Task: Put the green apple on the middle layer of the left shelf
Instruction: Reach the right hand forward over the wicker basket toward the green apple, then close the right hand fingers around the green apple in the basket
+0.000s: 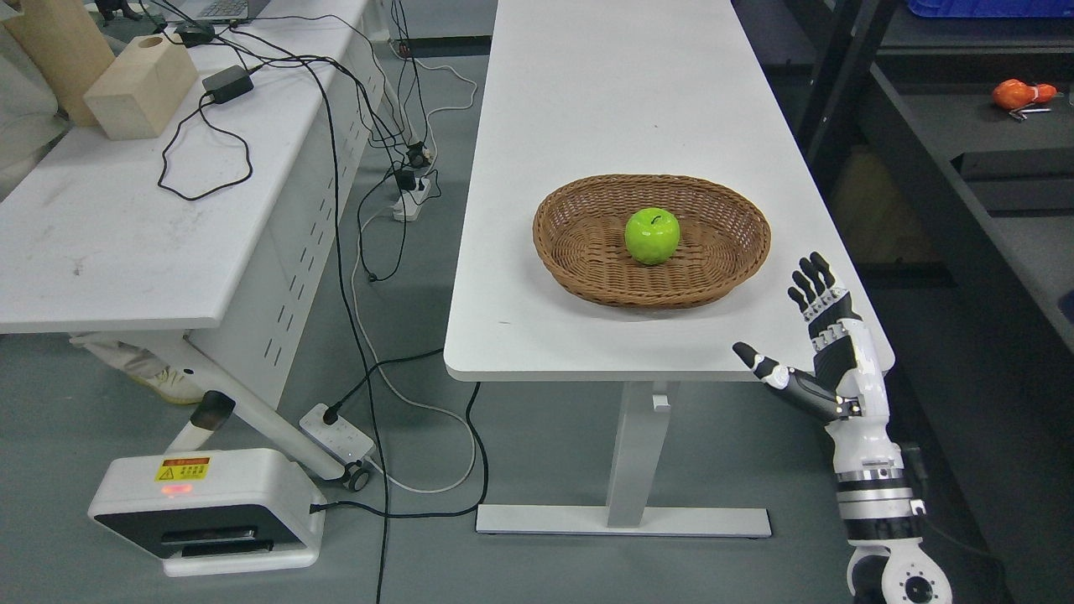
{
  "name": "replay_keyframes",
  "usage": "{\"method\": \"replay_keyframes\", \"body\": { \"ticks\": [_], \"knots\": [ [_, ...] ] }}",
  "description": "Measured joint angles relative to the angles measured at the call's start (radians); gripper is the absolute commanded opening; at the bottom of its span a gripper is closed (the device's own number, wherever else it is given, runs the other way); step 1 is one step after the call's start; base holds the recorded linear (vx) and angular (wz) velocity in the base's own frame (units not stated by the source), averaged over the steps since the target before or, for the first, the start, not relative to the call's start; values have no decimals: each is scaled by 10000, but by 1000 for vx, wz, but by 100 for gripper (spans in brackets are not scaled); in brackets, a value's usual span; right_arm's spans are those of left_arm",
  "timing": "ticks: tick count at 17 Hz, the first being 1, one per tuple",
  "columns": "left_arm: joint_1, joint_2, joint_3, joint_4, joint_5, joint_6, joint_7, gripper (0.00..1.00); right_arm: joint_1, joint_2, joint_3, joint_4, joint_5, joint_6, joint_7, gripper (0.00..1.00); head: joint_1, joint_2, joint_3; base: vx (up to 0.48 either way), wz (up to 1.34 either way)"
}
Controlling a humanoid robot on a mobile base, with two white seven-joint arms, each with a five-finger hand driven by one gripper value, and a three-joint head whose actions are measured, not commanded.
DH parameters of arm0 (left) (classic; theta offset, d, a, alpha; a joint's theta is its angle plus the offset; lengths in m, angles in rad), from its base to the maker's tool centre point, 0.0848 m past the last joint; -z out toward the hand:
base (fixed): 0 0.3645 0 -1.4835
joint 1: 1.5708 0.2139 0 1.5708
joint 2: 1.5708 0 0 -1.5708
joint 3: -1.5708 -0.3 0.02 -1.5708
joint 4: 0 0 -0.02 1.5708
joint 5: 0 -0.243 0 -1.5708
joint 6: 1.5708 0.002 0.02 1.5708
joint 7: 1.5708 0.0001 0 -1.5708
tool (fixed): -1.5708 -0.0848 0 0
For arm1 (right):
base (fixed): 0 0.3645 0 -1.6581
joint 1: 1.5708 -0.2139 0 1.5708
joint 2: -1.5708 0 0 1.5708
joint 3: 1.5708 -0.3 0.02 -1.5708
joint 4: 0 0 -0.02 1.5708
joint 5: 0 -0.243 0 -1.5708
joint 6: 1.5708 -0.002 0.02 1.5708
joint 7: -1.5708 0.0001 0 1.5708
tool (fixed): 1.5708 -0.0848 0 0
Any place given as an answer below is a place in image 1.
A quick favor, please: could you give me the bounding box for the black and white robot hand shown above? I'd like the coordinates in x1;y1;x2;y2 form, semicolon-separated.
732;251;889;425

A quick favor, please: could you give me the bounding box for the green apple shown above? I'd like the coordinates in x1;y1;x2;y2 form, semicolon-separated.
624;207;681;265

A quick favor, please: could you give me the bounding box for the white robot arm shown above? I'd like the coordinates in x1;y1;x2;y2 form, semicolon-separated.
826;397;954;603

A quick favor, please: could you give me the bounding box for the black metal shelf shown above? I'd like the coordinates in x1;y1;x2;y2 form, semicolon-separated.
814;1;1071;603

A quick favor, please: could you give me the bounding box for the orange toy on shelf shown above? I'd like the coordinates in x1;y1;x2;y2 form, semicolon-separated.
991;80;1058;123

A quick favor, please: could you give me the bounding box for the brown wicker basket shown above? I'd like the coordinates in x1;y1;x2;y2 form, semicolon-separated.
532;174;772;310

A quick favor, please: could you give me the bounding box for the blue plastic tray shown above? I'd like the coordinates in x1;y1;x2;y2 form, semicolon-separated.
908;0;1073;18

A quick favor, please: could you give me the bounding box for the white table with metal leg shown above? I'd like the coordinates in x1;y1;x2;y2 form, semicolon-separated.
444;1;894;538

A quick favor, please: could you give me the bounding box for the white far power strip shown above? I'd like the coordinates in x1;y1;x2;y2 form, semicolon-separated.
393;177;432;222

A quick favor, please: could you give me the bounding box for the white floor power strip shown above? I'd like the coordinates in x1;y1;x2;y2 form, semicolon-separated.
299;403;375;464

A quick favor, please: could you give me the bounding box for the white side table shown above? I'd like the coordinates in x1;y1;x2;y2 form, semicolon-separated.
1;1;384;479

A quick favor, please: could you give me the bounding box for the person's white shoe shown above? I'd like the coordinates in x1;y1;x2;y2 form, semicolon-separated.
129;366;205;405

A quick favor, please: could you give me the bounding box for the black power adapter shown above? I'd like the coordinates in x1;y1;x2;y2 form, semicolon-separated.
201;64;253;104

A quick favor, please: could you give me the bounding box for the black computer mouse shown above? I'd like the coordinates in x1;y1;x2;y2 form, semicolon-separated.
174;21;217;47

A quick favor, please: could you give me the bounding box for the laptop computer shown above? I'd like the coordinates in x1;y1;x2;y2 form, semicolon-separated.
162;1;271;23

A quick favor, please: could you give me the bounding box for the light wooden block with hole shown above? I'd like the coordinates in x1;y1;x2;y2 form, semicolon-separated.
83;34;198;140

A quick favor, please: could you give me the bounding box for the tall wooden block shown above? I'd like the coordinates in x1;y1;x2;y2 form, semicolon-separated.
3;1;115;127

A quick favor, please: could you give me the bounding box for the white cable on floor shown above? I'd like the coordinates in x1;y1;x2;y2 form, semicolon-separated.
348;51;479;495

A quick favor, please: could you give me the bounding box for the long black cable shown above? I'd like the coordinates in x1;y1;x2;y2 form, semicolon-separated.
143;0;489;604

